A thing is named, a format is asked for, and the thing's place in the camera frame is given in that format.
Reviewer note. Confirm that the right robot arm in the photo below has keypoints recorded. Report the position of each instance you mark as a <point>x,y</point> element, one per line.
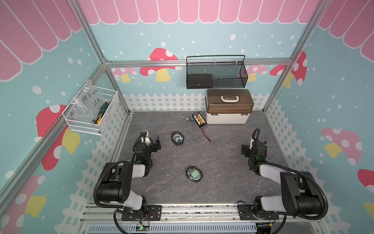
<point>300,195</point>

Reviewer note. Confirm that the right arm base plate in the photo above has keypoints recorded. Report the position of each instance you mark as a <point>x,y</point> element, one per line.
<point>247,212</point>

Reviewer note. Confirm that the white wire wall basket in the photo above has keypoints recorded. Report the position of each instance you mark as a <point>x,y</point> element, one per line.
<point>83,124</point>

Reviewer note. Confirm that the brown lidded storage box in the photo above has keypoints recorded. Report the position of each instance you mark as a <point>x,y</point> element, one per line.
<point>228,106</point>

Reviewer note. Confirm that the black orange battery pack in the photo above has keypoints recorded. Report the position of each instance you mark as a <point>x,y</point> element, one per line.
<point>199,119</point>

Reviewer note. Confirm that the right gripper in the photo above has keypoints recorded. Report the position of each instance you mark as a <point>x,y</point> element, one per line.
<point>247,147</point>

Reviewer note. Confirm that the black mesh wall basket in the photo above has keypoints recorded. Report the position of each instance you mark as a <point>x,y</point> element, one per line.
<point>228,71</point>

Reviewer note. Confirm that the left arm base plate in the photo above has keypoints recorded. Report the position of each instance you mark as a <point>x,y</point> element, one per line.
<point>152,213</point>

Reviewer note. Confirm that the red battery connector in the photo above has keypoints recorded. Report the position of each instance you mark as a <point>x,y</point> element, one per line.
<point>209,140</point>

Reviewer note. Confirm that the green charger cube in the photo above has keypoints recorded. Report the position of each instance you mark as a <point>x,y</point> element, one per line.
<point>195,175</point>

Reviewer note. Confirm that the clear plastic labelled bag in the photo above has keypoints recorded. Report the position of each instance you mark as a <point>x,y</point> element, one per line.
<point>87,101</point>

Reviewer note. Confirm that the black box in basket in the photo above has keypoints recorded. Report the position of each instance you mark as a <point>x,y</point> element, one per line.
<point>199,81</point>

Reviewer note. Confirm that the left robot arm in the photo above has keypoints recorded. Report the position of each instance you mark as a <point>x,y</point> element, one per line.
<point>113,188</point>

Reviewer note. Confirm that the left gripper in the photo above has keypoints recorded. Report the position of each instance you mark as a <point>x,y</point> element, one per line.
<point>153,145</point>

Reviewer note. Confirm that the green yellow tool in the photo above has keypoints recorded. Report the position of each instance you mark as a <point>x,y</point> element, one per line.
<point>101,113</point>

